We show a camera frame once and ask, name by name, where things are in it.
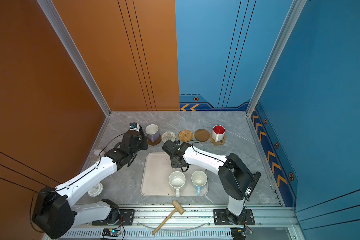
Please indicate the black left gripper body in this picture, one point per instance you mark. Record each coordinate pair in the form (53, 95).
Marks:
(143, 145)

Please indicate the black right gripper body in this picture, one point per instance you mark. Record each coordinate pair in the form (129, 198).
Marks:
(174, 165)

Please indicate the rattan round coaster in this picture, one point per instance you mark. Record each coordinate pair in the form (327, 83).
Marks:
(185, 136)

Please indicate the white speckled mug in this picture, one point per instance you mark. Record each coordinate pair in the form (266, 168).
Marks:
(177, 181)

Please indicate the purple mug white inside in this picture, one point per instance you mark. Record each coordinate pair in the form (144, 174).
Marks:
(152, 131)

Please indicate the dark wooden round coaster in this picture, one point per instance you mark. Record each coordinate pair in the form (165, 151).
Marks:
(202, 135)

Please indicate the light blue mug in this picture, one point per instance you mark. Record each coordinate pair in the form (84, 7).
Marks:
(199, 180)

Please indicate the white mug red inside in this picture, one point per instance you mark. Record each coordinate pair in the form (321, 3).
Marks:
(218, 133)

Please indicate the black mug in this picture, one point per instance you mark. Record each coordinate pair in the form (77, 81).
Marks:
(142, 133)

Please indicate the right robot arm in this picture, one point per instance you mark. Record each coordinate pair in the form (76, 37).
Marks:
(237, 180)

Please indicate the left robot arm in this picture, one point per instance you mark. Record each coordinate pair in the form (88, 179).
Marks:
(56, 210)

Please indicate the multicolour woven coaster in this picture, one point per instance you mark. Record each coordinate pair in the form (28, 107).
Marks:
(168, 136)

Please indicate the brown worn round coaster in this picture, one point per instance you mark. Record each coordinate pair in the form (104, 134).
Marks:
(156, 142)

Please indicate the paw shaped cork coaster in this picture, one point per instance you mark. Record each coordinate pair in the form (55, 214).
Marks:
(218, 143)

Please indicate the beige serving tray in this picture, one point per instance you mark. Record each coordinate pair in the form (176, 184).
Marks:
(156, 177)

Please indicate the wooden mallet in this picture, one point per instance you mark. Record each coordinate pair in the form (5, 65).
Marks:
(177, 209)

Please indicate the left green circuit board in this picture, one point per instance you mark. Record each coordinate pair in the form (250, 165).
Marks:
(111, 234)

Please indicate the green circuit board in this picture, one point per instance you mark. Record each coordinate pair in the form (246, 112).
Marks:
(111, 234)
(240, 233)

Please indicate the black handheld device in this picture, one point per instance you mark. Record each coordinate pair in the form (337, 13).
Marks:
(252, 185)

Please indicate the right green circuit board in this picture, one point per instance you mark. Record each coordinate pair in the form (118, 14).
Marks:
(240, 233)

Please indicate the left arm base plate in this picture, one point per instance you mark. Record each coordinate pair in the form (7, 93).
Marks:
(123, 217)

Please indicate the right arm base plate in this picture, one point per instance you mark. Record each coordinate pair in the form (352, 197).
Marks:
(225, 217)

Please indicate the aluminium front rail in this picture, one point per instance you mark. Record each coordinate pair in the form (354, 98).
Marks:
(197, 222)

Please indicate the left aluminium frame post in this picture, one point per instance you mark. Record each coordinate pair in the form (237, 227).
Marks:
(63, 34)

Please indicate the aluminium frame post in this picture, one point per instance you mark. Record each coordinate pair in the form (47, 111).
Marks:
(63, 34)
(283, 36)

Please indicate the right aluminium frame post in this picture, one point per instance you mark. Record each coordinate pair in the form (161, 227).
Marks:
(283, 36)

